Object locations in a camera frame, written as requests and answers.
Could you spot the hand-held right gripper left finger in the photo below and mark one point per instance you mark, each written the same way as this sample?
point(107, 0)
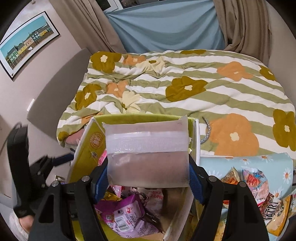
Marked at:
point(101, 185)

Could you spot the pink-purple snack bag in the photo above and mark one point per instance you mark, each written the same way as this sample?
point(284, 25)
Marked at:
point(124, 213)

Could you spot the framed houses picture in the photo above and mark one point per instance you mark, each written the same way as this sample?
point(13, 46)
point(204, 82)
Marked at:
point(27, 44)

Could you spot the light blue cloth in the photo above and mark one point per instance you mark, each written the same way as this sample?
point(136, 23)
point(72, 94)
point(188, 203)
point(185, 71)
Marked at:
point(166, 25)

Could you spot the frosted translucent snack bag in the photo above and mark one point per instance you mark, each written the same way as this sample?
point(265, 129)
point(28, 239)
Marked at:
point(145, 162)

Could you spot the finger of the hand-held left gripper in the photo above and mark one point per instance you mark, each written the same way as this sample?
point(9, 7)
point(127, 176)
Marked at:
point(62, 159)

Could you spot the yellow-green cardboard box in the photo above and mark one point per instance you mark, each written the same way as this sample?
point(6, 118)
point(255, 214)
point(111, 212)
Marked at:
point(92, 141)

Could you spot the pile of snack packets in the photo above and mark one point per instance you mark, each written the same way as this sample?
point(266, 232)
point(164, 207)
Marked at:
point(259, 183)

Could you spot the window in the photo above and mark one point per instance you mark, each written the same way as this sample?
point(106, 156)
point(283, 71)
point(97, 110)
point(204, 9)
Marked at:
point(111, 3)

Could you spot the pink cloth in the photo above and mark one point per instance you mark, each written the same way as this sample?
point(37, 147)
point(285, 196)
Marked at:
point(74, 139)

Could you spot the grey padded headboard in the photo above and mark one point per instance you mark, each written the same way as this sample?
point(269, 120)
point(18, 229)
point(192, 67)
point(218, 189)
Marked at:
point(57, 92)

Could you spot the striped floral blanket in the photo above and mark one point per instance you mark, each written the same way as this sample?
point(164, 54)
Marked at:
point(208, 92)

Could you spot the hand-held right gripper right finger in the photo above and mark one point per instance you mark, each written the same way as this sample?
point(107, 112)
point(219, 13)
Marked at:
point(196, 185)

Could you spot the fuzzy pink slipper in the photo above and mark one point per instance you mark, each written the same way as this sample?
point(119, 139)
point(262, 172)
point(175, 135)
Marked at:
point(20, 228)

